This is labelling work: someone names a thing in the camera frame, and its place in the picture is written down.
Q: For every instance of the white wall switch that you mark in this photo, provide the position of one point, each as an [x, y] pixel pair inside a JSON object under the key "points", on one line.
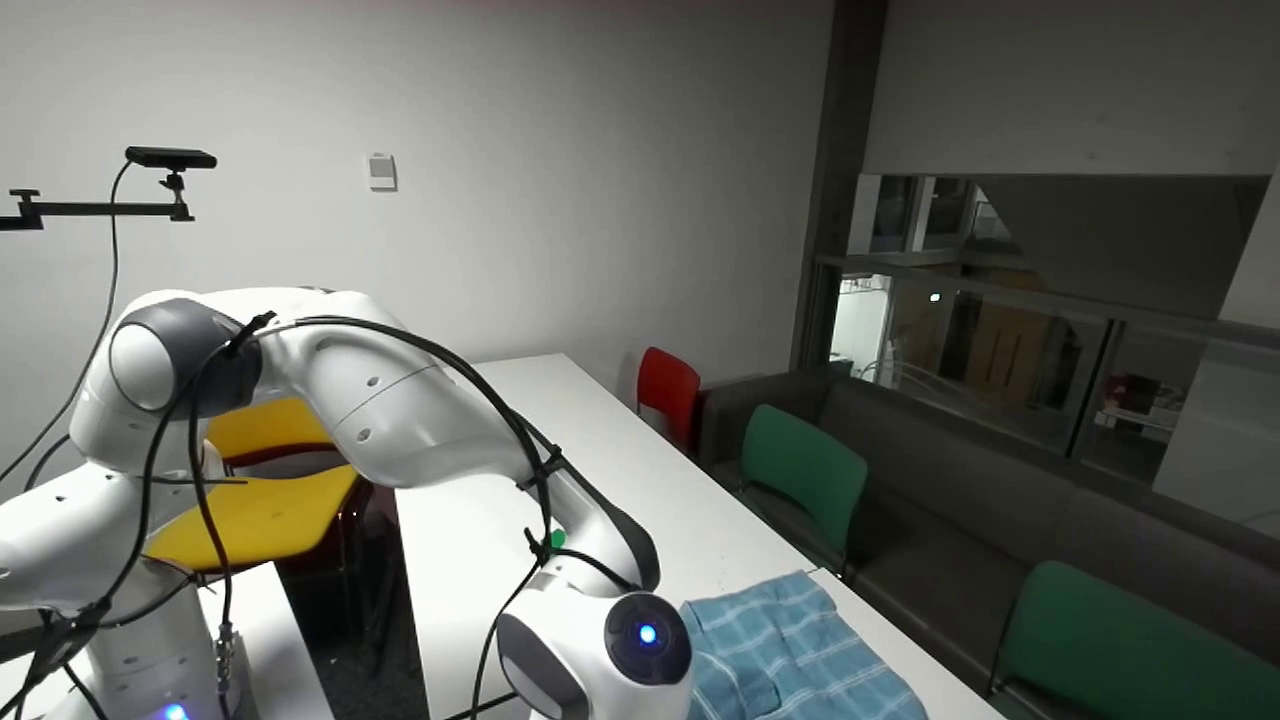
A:
{"points": [[382, 175]]}

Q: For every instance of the black camera on boom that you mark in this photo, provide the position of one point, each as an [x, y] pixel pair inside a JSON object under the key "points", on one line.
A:
{"points": [[173, 162]]}

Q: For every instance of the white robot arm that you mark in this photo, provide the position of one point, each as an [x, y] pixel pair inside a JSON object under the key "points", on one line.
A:
{"points": [[582, 638]]}

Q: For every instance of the red chair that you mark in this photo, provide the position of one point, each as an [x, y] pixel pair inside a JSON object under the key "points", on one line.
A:
{"points": [[670, 398]]}

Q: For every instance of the far green chair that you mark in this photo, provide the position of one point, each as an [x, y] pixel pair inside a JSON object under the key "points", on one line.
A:
{"points": [[802, 480]]}

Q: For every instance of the green chair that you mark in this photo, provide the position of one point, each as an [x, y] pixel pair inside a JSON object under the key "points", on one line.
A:
{"points": [[802, 480], [1084, 649]]}

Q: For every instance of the yellow chair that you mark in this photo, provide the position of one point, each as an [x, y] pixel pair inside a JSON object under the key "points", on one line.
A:
{"points": [[280, 499]]}

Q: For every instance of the blue checkered towel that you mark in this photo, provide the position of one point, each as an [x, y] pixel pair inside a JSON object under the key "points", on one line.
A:
{"points": [[779, 649]]}

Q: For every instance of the near green chair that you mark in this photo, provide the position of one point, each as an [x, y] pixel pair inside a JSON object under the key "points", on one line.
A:
{"points": [[1084, 649]]}

